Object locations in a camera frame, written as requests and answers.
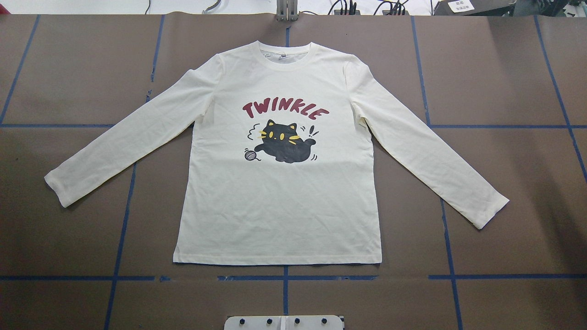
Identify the cream long-sleeve cat shirt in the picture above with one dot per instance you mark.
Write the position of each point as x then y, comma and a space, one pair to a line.
281, 166

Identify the black box with white label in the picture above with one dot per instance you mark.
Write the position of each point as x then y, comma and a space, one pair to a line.
485, 8

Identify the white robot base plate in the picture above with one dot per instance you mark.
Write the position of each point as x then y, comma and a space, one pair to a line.
285, 322

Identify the grey aluminium frame post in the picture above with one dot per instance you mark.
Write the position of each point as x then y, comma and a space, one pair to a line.
287, 10

